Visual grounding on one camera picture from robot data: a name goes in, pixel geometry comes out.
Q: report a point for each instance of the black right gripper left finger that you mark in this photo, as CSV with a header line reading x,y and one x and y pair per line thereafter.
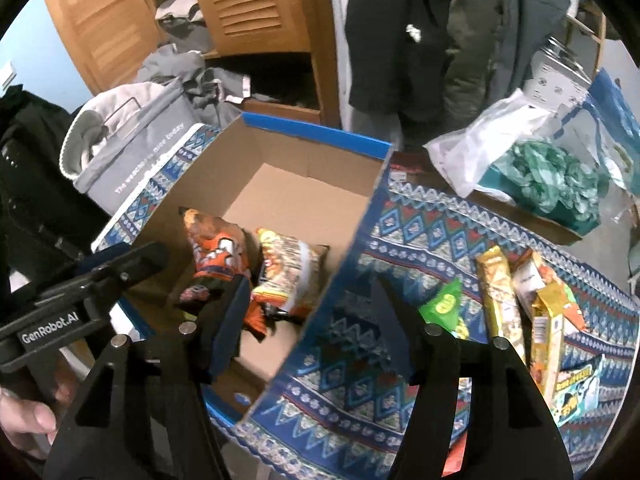
x,y
107,432

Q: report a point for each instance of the teal anime snack bag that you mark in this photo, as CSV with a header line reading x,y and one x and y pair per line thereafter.
x,y
576,391

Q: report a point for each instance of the gold yellow snack bag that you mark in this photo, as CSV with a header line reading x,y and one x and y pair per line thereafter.
x,y
549,307

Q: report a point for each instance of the green snack bag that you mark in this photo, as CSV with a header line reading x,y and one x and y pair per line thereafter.
x,y
443,310

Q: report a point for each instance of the orange monster snack bag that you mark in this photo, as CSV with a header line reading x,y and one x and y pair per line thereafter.
x,y
219,253

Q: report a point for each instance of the striped orange snack bag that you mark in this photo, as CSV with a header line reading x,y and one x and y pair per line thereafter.
x,y
289,279

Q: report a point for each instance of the blue cardboard box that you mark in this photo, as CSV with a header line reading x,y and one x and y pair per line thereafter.
x,y
319,185

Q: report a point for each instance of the orange red snack bag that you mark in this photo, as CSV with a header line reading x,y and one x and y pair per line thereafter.
x,y
454,458

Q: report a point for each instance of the orange chips snack bag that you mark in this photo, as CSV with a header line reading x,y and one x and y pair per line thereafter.
x,y
530,274

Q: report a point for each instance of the person's left hand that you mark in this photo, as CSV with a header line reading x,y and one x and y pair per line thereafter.
x,y
32,426

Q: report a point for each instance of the grey fabric laundry bag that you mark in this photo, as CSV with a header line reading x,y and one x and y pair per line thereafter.
x,y
120,134

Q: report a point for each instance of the blue patterned tablecloth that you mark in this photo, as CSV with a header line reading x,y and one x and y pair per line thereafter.
x,y
424,237

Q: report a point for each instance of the teal box of green wrappers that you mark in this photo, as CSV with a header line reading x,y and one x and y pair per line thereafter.
x,y
550,183

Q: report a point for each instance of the white plastic bag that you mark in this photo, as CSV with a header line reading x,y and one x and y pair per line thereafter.
x,y
462,157

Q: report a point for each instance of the blue white shopping bag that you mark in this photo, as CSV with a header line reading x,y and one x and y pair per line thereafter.
x,y
606,128

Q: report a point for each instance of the wooden louvered wardrobe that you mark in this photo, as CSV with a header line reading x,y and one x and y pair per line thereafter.
x,y
108,39

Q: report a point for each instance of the dark hanging jackets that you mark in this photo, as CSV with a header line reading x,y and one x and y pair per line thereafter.
x,y
415,69

